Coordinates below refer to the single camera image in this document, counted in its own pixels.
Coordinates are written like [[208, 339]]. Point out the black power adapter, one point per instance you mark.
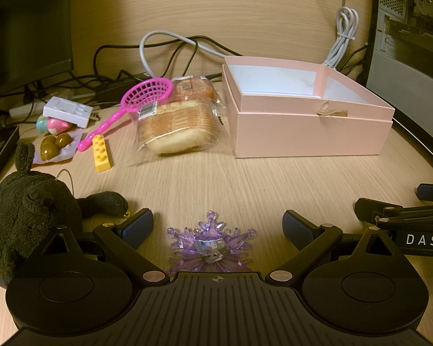
[[119, 86]]

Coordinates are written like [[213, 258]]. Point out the pink cardboard box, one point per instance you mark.
[[303, 129]]

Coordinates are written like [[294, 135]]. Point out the dark plush toy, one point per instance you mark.
[[25, 220]]

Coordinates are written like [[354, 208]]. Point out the large bread packet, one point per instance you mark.
[[176, 126]]

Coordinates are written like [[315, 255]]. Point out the black monitor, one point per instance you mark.
[[25, 29]]

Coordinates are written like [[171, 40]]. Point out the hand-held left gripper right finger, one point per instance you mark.
[[296, 227]]

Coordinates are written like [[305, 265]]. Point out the small bread packet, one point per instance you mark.
[[195, 88]]

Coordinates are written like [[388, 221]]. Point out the white plug adapter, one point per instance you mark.
[[66, 112]]

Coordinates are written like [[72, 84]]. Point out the purple snowflake ornament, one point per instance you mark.
[[211, 247]]

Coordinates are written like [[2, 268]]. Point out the computer case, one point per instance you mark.
[[407, 29]]

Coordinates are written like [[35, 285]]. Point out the pink toy net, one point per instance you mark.
[[144, 95]]

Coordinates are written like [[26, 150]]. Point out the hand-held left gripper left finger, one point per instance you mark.
[[138, 225]]

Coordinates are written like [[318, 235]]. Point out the white power strip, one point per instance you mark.
[[25, 110]]

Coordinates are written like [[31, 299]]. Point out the pink pig toy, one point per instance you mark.
[[54, 124]]

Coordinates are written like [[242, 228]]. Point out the yellow building brick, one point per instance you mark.
[[101, 153]]

